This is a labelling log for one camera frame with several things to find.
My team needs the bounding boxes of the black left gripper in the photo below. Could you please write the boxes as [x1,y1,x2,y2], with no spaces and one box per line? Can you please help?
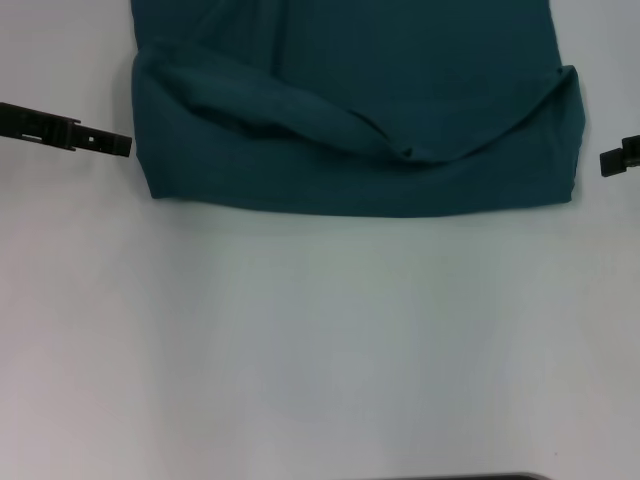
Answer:
[0,101,134,160]

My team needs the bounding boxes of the teal T-shirt with white print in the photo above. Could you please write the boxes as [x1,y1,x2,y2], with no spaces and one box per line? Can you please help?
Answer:
[128,0,587,220]

